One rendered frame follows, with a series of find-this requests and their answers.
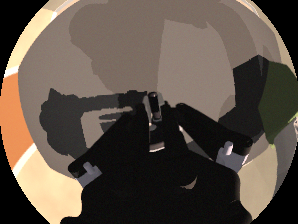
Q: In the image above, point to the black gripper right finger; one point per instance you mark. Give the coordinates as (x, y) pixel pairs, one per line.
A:
(222, 145)

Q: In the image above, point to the grey bench vise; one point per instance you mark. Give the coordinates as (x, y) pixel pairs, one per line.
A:
(156, 128)

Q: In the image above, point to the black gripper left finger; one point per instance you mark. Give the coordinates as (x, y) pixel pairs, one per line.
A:
(124, 165)

